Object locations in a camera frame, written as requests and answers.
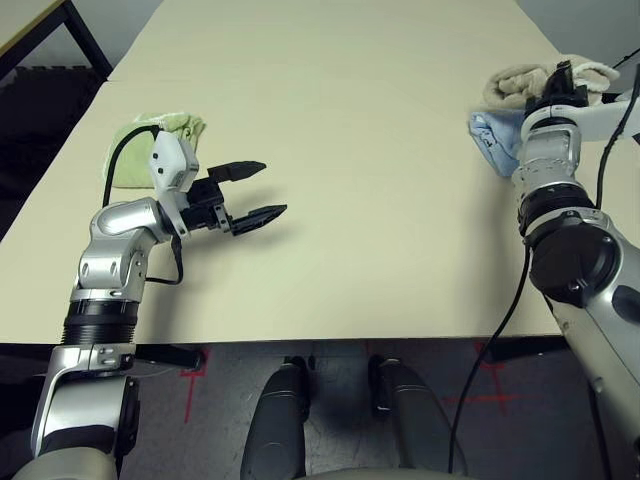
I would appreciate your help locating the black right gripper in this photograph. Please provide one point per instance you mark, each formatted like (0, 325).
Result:
(562, 96)

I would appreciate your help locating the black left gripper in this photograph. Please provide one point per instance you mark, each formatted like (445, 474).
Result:
(205, 207)

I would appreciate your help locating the beige towel with white trim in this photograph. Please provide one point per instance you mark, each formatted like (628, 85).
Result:
(515, 85)

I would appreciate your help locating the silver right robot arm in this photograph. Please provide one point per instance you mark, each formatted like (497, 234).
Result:
(550, 150)

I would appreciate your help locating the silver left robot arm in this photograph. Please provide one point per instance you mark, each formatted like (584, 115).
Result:
(115, 220)

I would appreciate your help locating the light blue folded towel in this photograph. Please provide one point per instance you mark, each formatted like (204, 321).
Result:
(497, 137)

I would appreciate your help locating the green folded towel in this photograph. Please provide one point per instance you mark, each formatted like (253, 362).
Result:
(135, 160)

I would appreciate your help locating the black table foot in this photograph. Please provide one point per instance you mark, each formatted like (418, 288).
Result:
(175, 356)

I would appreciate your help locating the black foam floor mat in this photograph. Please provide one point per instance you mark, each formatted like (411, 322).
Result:
(35, 130)

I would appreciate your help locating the dark grey robot left leg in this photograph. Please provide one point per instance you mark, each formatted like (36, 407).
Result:
(275, 425)

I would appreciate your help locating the light grey robot torso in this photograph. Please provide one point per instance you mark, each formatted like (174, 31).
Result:
(375, 475)

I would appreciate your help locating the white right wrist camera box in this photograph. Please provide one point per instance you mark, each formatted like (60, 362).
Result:
(600, 117)

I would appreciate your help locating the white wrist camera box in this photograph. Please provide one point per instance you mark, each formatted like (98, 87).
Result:
(600, 117)
(167, 160)

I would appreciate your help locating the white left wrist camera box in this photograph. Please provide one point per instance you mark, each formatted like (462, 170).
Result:
(167, 160)

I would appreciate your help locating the side table with black frame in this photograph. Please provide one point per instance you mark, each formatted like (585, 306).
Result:
(85, 35)

